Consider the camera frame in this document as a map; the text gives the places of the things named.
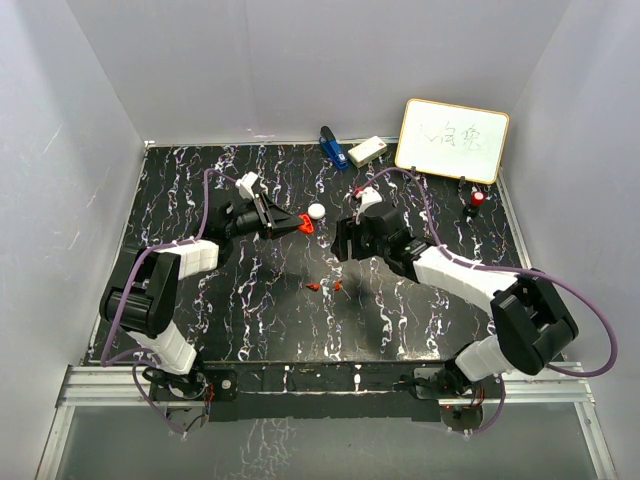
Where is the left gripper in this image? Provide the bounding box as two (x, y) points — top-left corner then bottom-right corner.
(225, 193), (304, 241)

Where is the red earbud charging case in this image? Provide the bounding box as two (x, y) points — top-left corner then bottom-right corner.
(298, 214), (315, 235)

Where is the white earbud charging case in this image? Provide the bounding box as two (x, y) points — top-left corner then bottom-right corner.
(307, 203), (326, 221)

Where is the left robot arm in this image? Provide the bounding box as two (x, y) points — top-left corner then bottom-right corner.
(99, 193), (305, 399)

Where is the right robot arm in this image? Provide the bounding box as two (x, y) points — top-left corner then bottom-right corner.
(331, 202), (579, 397)

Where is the white cardboard box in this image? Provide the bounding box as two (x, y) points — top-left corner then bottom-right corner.
(348, 136), (387, 168)

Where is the blue stapler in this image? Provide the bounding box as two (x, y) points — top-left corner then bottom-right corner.
(319, 126), (349, 170)

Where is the red stamp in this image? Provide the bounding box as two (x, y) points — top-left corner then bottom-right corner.
(464, 190), (486, 218)

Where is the small whiteboard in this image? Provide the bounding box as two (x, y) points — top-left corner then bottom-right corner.
(395, 99), (510, 185)

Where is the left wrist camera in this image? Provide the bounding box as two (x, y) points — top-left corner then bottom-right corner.
(235, 172), (258, 200)

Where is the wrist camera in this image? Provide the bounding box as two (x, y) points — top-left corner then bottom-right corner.
(235, 172), (258, 200)
(355, 186), (382, 224)

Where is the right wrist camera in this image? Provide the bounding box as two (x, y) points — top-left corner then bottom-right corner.
(355, 186), (382, 224)

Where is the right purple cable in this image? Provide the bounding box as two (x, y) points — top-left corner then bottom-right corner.
(357, 167), (619, 441)

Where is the aluminium frame rail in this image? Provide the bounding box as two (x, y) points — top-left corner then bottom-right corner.
(37, 367), (617, 479)

